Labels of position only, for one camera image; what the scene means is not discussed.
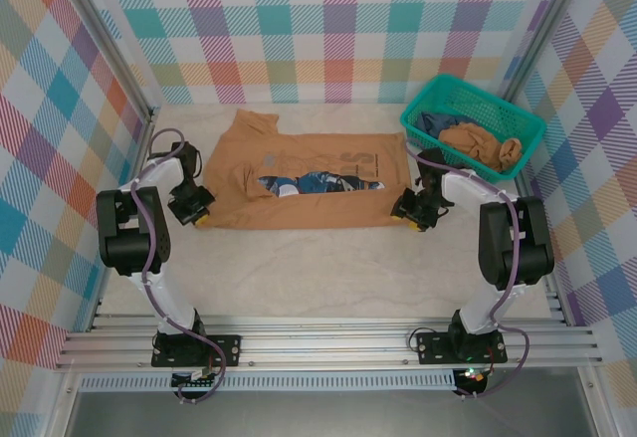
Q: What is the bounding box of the teal plastic basket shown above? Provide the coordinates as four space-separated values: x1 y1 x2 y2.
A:
400 73 547 183

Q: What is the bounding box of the white slotted cable duct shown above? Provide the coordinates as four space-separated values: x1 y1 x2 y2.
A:
79 369 457 392

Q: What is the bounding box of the aluminium mounting rail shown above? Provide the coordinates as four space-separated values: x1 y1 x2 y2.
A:
53 311 604 371

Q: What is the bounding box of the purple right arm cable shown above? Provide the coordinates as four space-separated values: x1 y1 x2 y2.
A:
402 138 530 399

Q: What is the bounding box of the orange t-shirt with cartoon print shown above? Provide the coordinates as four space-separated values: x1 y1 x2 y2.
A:
194 109 412 232

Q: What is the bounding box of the right controller circuit board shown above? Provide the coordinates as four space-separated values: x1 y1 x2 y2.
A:
455 365 493 393

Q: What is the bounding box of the thin black wire loop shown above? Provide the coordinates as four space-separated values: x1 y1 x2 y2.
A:
408 327 433 354

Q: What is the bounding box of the aluminium left frame post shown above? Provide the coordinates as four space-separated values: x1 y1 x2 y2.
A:
49 0 161 123

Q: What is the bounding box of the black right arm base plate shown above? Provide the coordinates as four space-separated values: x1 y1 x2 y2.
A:
416 331 509 365

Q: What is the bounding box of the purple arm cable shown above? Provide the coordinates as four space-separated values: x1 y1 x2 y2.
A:
402 138 530 399
129 127 229 405

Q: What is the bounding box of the grey metal panel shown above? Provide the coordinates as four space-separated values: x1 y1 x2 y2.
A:
63 389 601 437

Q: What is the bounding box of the left controller circuit board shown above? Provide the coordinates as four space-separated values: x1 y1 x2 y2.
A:
171 366 221 390

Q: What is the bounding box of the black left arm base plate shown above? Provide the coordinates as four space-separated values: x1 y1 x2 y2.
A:
150 334 244 368

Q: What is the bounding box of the aluminium left side rail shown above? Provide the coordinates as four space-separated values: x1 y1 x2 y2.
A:
87 116 156 332

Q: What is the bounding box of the controller circuit board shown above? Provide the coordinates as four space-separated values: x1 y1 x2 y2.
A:
455 365 493 393
171 366 221 390

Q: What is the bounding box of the crumpled blue t-shirt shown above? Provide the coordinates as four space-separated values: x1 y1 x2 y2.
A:
416 111 467 137

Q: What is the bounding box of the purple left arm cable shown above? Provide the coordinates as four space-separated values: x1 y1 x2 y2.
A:
129 127 229 405

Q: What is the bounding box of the aluminium right frame post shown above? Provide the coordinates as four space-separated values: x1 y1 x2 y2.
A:
499 0 589 106

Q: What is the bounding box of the aluminium frame post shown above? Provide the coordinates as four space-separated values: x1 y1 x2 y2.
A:
499 0 589 106
49 0 161 123

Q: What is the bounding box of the aluminium right side rail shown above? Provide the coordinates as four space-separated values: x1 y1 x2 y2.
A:
514 172 569 328

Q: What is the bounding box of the crumpled plain orange t-shirt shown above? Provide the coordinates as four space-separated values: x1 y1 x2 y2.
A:
437 121 524 175

